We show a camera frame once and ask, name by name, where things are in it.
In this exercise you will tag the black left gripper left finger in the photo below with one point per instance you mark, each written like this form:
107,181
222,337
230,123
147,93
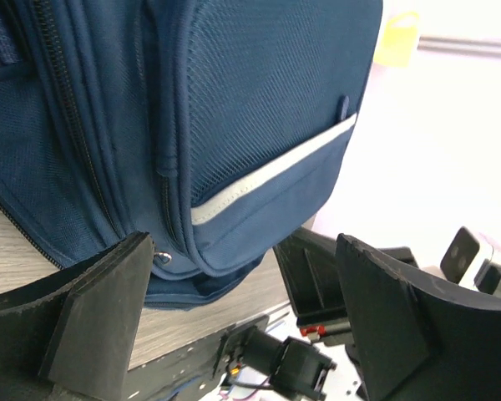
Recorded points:
70,335

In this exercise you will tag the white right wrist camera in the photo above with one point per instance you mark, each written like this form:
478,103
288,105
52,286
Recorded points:
473,261

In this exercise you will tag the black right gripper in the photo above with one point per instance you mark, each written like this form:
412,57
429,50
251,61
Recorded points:
270,357

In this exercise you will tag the yellow mug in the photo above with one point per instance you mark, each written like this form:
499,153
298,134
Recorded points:
398,40

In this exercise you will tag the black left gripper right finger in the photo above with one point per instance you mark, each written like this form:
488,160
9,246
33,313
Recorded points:
418,337

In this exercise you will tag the navy blue student backpack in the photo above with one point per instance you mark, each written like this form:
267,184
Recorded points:
218,127

